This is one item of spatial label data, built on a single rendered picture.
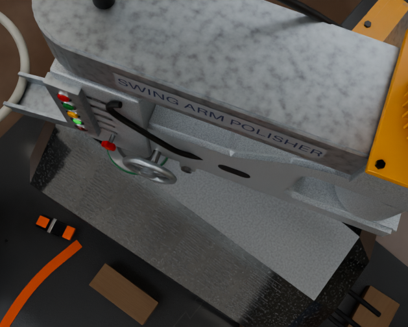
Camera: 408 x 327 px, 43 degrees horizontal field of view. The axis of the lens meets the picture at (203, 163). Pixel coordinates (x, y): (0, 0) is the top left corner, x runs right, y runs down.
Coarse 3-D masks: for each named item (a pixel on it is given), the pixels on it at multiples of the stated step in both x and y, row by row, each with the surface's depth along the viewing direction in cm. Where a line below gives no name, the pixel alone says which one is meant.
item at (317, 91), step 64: (64, 0) 92; (128, 0) 93; (192, 0) 93; (256, 0) 94; (64, 64) 99; (128, 64) 90; (192, 64) 90; (256, 64) 91; (320, 64) 91; (384, 64) 92; (256, 128) 93; (320, 128) 88; (384, 192) 96
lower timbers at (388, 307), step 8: (368, 288) 244; (368, 296) 243; (376, 296) 243; (384, 296) 243; (360, 304) 242; (376, 304) 242; (384, 304) 242; (392, 304) 243; (352, 312) 245; (360, 312) 241; (368, 312) 241; (384, 312) 241; (392, 312) 242; (360, 320) 240; (368, 320) 240; (376, 320) 240; (384, 320) 241
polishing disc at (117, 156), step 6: (108, 150) 173; (120, 150) 173; (126, 150) 173; (114, 156) 172; (120, 156) 172; (138, 156) 173; (144, 156) 173; (150, 156) 173; (162, 156) 173; (120, 162) 172; (162, 162) 173; (126, 168) 171
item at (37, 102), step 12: (36, 84) 172; (24, 96) 172; (36, 96) 171; (48, 96) 170; (12, 108) 168; (24, 108) 165; (36, 108) 169; (48, 108) 168; (48, 120) 165; (60, 120) 160
